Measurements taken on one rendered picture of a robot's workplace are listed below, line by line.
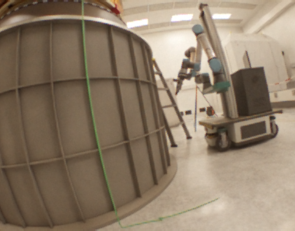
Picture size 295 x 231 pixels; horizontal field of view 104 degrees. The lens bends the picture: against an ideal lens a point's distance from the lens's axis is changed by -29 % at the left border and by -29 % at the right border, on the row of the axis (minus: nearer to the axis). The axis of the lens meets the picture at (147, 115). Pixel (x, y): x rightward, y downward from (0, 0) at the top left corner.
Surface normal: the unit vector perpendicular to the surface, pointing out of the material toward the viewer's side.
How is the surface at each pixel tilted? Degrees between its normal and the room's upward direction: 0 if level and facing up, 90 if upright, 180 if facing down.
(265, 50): 90
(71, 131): 90
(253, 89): 90
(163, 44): 90
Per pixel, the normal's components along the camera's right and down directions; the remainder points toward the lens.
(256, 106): -0.11, 0.03
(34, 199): 0.29, -0.04
